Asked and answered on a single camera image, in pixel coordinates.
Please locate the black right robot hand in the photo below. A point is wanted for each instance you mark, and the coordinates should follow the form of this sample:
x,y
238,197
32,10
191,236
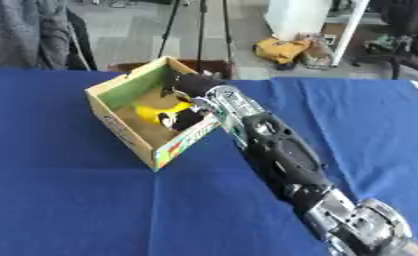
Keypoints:
x,y
189,86

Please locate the silver and black right robot arm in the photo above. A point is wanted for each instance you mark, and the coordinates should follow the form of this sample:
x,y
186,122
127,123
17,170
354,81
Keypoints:
x,y
282,150

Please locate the black tripod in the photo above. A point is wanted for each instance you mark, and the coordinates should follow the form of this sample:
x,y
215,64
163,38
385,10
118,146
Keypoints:
x,y
198,33

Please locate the yellow bag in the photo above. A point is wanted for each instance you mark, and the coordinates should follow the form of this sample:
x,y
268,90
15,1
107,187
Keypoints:
x,y
281,49

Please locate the black chair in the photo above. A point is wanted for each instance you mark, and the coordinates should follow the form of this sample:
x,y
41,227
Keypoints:
x,y
406,36

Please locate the white board panel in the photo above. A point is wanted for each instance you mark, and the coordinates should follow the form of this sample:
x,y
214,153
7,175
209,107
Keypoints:
x,y
311,23

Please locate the tan cardboard box green inside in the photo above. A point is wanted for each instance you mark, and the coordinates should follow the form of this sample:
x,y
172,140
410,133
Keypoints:
x,y
131,110

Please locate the yellow toy banana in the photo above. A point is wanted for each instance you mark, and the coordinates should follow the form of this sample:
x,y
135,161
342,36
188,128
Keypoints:
x,y
151,111

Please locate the person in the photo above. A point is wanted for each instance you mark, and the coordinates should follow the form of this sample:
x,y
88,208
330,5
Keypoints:
x,y
29,33

